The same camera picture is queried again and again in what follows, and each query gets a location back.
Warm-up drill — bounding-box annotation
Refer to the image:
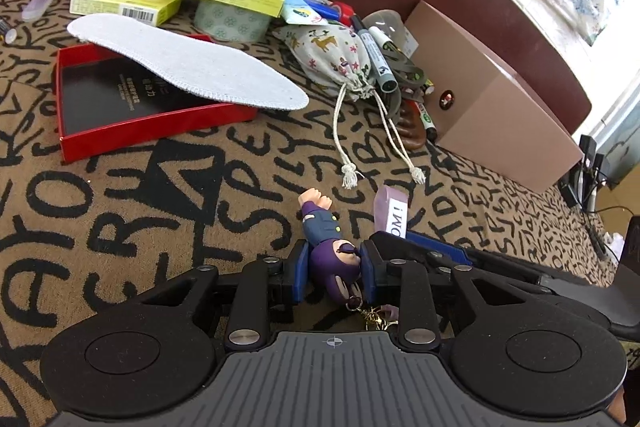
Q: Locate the purple figure keychain with strap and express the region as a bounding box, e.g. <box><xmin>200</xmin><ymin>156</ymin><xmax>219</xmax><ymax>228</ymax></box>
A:
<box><xmin>298</xmin><ymin>187</ymin><xmax>399</xmax><ymax>331</ymax></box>

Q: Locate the white shoe insole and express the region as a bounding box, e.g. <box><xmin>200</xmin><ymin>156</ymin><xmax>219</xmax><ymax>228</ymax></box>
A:
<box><xmin>67</xmin><ymin>13</ymin><xmax>309</xmax><ymax>110</ymax></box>

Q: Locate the red shallow box lid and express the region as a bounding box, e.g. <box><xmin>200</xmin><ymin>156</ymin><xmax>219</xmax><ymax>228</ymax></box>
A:
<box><xmin>53</xmin><ymin>43</ymin><xmax>257</xmax><ymax>162</ymax></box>

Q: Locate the pink cardboard storage box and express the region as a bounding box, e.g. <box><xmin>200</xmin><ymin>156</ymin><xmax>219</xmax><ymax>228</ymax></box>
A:
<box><xmin>406</xmin><ymin>1</ymin><xmax>584</xmax><ymax>193</ymax></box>

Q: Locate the patterned green tape roll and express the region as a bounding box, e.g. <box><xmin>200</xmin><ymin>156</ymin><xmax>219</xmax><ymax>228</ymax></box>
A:
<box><xmin>194</xmin><ymin>0</ymin><xmax>272</xmax><ymax>43</ymax></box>

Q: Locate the blue tube with red cap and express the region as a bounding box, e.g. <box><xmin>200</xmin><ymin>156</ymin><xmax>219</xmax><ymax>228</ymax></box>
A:
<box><xmin>304</xmin><ymin>0</ymin><xmax>355</xmax><ymax>26</ymax></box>

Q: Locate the clear light bulb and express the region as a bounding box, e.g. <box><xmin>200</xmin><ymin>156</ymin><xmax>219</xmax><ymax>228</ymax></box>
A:
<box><xmin>363</xmin><ymin>9</ymin><xmax>407</xmax><ymax>50</ymax></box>

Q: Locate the yellow-green box with barcode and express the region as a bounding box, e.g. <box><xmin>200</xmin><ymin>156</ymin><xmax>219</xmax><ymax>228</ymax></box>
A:
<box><xmin>70</xmin><ymin>0</ymin><xmax>181</xmax><ymax>27</ymax></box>

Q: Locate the white printed drawstring pouch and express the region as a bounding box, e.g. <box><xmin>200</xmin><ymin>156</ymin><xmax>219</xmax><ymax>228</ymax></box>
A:
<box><xmin>272</xmin><ymin>23</ymin><xmax>425</xmax><ymax>190</ymax></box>

